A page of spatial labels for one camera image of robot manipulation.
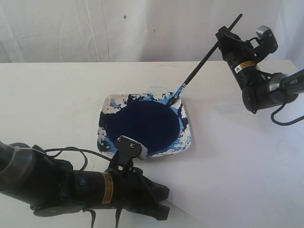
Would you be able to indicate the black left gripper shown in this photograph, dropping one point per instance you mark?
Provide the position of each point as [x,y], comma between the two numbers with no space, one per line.
[126,189]

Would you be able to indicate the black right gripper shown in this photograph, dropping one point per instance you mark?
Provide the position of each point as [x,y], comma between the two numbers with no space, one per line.
[241,57]

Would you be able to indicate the black paintbrush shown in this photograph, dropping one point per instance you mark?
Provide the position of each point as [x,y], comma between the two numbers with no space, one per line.
[177,94]

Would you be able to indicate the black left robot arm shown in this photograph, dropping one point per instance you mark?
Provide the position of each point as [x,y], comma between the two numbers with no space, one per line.
[53,187]

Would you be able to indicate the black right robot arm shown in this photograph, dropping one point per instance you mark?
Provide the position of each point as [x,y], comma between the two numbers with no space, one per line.
[260,90]

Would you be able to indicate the white square dish blue paint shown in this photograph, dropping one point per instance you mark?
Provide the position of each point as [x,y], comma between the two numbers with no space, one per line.
[146,118]

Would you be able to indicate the white paper sheet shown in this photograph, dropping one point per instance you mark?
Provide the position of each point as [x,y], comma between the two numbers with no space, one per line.
[241,170]

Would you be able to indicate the white backdrop cloth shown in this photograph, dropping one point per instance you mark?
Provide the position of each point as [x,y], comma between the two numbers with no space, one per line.
[140,30]

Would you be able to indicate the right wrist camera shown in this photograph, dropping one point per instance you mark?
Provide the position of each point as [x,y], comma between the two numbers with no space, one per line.
[268,43]

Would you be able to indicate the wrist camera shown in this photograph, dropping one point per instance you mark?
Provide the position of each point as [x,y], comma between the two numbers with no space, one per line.
[268,43]
[130,148]

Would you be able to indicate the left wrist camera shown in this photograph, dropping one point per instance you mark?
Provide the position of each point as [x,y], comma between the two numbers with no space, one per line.
[130,148]

